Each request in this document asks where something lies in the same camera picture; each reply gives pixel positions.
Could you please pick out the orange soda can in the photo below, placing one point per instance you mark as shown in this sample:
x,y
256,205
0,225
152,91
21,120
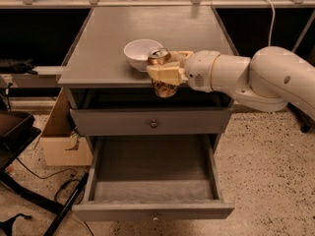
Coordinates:
x,y
164,89

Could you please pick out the black bag on rail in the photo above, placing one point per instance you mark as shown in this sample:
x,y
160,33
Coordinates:
x,y
12,66

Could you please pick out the white ceramic bowl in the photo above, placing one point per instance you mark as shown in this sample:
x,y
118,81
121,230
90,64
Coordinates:
x,y
137,52

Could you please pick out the black stand leg bar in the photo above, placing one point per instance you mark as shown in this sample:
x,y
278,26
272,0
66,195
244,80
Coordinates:
x,y
67,206

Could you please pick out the grey metal rail frame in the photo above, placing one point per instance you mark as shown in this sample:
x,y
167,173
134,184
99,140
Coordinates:
x,y
42,71

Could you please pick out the closed grey top drawer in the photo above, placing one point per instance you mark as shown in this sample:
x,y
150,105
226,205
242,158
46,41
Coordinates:
x,y
128,121

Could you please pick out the cardboard box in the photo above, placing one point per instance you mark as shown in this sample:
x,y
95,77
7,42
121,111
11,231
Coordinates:
x,y
61,142

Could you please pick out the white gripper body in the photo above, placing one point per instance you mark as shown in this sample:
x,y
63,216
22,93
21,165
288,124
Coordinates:
x,y
199,69

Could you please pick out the open grey middle drawer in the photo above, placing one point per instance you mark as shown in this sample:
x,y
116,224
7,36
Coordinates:
x,y
153,178

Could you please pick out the round metal drawer knob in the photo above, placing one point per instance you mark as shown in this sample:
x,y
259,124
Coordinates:
x,y
154,123

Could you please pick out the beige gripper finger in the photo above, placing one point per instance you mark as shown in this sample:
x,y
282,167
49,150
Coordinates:
x,y
169,73
180,56

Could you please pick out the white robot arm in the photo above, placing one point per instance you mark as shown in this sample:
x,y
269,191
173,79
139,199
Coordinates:
x,y
270,80

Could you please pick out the grey wooden drawer cabinet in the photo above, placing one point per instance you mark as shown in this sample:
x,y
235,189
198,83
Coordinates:
x,y
110,98

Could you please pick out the black tray on stand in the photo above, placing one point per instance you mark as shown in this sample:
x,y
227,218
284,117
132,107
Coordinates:
x,y
16,133

